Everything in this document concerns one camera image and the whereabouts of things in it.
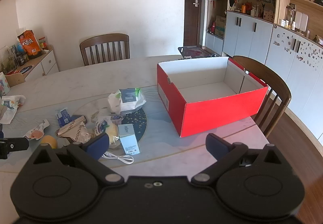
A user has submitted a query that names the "orange snack bag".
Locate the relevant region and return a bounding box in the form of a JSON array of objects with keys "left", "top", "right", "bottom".
[{"left": 17, "top": 30, "right": 43, "bottom": 60}]

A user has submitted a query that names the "white and wood wall cabinet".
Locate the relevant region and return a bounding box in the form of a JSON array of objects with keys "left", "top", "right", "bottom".
[{"left": 204, "top": 0, "right": 323, "bottom": 138}]

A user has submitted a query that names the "red cardboard box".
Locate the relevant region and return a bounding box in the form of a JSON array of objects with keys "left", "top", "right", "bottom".
[{"left": 157, "top": 56, "right": 268, "bottom": 138}]

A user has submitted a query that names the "red doormat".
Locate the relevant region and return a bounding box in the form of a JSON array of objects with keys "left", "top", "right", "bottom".
[{"left": 188, "top": 46, "right": 213, "bottom": 58}]

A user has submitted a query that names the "brown snack packet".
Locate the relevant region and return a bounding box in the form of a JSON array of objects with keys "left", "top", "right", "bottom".
[{"left": 56, "top": 116, "right": 94, "bottom": 144}]

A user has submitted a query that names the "dark wooden door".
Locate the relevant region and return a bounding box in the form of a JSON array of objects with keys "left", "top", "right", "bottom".
[{"left": 183, "top": 0, "right": 203, "bottom": 47}]

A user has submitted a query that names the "dark round speckled mat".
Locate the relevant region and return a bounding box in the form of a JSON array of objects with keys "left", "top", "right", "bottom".
[{"left": 121, "top": 106, "right": 147, "bottom": 142}]

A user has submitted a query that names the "white cable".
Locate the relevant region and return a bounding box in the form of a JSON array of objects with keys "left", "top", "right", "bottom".
[{"left": 102, "top": 152, "right": 135, "bottom": 164}]

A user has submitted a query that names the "blueberry print packet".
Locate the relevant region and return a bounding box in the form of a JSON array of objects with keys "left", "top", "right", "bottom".
[{"left": 94, "top": 116, "right": 124, "bottom": 136}]

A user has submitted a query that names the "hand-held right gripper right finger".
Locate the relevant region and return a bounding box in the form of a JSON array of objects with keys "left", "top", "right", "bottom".
[{"left": 191, "top": 133, "right": 288, "bottom": 186}]

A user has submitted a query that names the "white tissue pack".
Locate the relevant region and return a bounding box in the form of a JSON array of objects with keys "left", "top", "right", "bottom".
[{"left": 108, "top": 88, "right": 147, "bottom": 116}]

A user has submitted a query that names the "plain cardboard box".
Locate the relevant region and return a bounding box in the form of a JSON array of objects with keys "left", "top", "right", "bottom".
[{"left": 5, "top": 72, "right": 26, "bottom": 87}]

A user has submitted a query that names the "yellow bread in clear bag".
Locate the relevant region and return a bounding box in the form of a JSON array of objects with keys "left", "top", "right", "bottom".
[{"left": 105, "top": 124, "right": 121, "bottom": 149}]

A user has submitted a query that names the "blue snack packet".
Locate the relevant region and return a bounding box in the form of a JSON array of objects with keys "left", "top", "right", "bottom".
[{"left": 56, "top": 109, "right": 73, "bottom": 128}]

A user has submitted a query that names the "yellow round fruit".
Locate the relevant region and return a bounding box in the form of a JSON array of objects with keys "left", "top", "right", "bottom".
[{"left": 41, "top": 135, "right": 58, "bottom": 149}]

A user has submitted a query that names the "pastel printed box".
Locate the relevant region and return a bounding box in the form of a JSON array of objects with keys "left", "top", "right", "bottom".
[{"left": 0, "top": 72, "right": 11, "bottom": 97}]

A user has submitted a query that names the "glass terrarium with plants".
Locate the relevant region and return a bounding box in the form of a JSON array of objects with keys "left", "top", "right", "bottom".
[{"left": 0, "top": 46, "right": 19, "bottom": 72}]

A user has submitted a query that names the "wooden chair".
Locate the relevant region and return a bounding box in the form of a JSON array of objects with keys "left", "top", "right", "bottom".
[
  {"left": 79, "top": 33, "right": 131, "bottom": 66},
  {"left": 232, "top": 55, "right": 292, "bottom": 138}
]

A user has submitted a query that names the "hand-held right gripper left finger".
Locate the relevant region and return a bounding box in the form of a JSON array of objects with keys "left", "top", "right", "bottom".
[{"left": 26, "top": 133, "right": 126, "bottom": 186}]

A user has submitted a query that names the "peach print packet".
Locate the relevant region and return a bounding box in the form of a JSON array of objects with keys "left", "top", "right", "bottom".
[{"left": 23, "top": 119, "right": 49, "bottom": 141}]

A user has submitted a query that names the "cardboard box with green print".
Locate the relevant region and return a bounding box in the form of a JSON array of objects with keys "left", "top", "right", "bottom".
[{"left": 215, "top": 15, "right": 227, "bottom": 38}]

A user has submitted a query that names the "white sideboard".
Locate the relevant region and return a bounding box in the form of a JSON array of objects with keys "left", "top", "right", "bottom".
[{"left": 0, "top": 46, "right": 60, "bottom": 88}]

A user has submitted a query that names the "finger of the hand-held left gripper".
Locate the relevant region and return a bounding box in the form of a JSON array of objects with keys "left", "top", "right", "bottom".
[{"left": 0, "top": 137, "right": 29, "bottom": 160}]

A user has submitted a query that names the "small white box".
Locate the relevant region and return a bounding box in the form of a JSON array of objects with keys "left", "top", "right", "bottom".
[{"left": 118, "top": 124, "right": 140, "bottom": 156}]

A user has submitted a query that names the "white printed plastic bag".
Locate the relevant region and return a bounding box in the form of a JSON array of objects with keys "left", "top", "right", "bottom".
[{"left": 0, "top": 95, "right": 26, "bottom": 125}]

